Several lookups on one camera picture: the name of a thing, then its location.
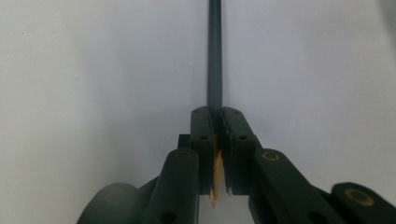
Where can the black chopstick orange end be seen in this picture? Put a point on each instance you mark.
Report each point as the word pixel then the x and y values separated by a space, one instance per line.
pixel 214 56

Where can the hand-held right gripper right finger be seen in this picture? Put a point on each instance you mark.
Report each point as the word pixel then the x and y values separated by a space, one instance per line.
pixel 238 155

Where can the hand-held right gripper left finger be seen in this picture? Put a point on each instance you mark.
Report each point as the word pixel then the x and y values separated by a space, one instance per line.
pixel 204 149

